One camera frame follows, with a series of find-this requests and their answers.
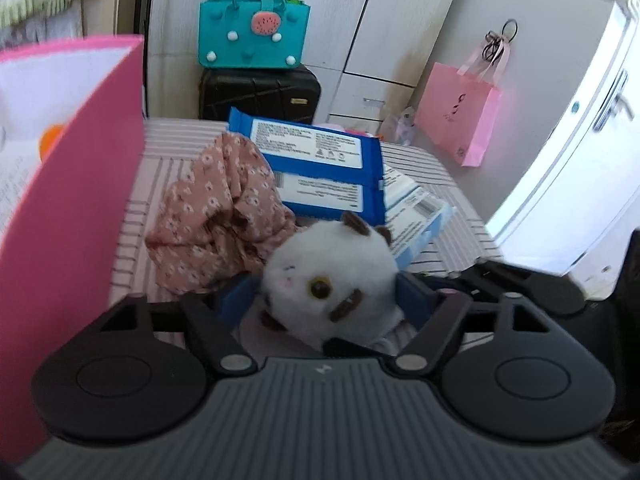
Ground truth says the pink floral fabric scrunchie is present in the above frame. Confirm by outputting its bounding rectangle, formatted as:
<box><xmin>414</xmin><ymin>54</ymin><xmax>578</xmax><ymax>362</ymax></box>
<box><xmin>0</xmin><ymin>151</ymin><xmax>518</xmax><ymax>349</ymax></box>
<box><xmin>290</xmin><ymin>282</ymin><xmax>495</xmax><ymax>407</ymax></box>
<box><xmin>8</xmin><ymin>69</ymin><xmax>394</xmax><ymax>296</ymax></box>
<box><xmin>145</xmin><ymin>132</ymin><xmax>298</xmax><ymax>295</ymax></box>

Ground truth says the white tissue pack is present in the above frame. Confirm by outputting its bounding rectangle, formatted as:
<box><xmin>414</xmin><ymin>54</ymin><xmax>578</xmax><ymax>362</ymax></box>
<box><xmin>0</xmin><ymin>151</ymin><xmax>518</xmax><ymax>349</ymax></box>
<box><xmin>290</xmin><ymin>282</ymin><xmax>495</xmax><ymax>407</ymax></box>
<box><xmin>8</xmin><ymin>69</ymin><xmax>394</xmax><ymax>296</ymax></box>
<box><xmin>384</xmin><ymin>165</ymin><xmax>454</xmax><ymax>270</ymax></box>

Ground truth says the white panda plush toy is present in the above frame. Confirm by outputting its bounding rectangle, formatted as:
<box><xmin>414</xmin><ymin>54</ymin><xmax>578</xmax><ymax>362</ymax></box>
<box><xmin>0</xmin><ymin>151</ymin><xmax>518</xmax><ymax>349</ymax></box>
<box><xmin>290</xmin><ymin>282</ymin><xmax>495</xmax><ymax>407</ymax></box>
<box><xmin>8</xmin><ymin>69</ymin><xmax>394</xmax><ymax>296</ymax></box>
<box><xmin>260</xmin><ymin>211</ymin><xmax>404</xmax><ymax>351</ymax></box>

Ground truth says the blue wet wipes pack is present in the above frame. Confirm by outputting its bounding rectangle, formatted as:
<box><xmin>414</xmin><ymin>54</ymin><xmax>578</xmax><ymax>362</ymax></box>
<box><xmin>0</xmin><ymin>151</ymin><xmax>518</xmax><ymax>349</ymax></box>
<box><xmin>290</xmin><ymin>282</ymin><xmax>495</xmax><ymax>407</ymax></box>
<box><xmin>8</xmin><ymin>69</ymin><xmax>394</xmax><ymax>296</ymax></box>
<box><xmin>228</xmin><ymin>108</ymin><xmax>386</xmax><ymax>226</ymax></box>

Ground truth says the orange makeup sponge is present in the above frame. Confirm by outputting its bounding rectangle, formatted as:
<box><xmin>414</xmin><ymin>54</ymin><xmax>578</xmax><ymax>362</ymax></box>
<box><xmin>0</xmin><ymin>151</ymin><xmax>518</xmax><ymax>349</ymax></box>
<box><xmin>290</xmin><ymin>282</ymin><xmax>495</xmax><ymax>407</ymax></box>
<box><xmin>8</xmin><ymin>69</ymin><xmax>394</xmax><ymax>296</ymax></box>
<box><xmin>38</xmin><ymin>124</ymin><xmax>65</xmax><ymax>162</ymax></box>

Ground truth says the white door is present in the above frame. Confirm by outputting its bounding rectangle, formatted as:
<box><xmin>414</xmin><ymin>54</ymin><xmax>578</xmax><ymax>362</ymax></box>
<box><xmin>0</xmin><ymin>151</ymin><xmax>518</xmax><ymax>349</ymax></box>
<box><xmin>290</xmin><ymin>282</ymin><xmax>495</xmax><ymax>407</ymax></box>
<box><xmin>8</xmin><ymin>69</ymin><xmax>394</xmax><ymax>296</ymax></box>
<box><xmin>487</xmin><ymin>0</ymin><xmax>639</xmax><ymax>299</ymax></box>

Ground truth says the pink cardboard box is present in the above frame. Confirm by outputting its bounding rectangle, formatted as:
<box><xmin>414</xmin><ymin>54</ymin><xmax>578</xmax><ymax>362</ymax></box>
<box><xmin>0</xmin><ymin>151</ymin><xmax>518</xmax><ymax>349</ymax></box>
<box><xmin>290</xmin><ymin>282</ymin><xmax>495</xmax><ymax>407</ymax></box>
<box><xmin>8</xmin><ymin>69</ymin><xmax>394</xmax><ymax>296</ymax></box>
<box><xmin>1</xmin><ymin>36</ymin><xmax>144</xmax><ymax>463</ymax></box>

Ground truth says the pink paper shopping bag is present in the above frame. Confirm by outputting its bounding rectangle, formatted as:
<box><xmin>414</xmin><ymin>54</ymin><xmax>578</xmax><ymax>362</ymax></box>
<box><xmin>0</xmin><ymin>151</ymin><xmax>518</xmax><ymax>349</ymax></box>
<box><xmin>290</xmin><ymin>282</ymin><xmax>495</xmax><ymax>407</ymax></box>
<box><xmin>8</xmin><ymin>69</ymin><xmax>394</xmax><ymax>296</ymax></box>
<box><xmin>416</xmin><ymin>36</ymin><xmax>511</xmax><ymax>168</ymax></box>

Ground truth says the black suitcase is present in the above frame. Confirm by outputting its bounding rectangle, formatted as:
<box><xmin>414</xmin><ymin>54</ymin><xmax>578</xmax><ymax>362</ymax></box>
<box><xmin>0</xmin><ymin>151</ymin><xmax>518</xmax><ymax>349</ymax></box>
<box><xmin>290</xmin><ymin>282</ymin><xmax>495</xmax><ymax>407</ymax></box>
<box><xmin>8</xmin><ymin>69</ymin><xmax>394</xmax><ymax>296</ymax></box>
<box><xmin>198</xmin><ymin>65</ymin><xmax>321</xmax><ymax>125</ymax></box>

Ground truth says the teal felt tote bag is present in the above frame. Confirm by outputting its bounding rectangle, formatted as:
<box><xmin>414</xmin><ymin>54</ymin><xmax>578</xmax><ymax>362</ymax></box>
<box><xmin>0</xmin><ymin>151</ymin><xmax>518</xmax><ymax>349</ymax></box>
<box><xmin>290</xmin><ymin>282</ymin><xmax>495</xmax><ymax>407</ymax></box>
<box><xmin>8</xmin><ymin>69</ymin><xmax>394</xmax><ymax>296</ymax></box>
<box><xmin>198</xmin><ymin>0</ymin><xmax>310</xmax><ymax>70</ymax></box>

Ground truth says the grey wardrobe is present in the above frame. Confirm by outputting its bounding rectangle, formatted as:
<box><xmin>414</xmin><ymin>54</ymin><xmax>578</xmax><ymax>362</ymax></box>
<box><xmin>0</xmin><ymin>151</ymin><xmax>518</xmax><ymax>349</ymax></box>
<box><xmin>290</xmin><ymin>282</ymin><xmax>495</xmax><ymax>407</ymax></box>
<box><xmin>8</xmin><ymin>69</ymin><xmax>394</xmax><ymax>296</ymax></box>
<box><xmin>146</xmin><ymin>0</ymin><xmax>452</xmax><ymax>128</ymax></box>

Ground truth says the black clothes rack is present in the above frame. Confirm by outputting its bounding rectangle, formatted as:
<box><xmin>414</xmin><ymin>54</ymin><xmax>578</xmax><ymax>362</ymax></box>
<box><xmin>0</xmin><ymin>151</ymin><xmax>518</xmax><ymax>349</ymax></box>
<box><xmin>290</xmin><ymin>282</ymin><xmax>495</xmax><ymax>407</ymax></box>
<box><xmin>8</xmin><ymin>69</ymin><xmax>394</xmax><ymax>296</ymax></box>
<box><xmin>134</xmin><ymin>0</ymin><xmax>152</xmax><ymax>117</ymax></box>

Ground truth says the metal door handle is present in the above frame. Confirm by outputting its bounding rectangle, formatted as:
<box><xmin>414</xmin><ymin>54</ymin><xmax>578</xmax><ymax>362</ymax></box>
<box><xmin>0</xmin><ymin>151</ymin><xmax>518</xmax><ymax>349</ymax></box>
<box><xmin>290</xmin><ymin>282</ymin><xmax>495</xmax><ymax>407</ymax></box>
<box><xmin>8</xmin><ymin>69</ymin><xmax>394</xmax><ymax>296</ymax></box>
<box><xmin>592</xmin><ymin>70</ymin><xmax>634</xmax><ymax>132</ymax></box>

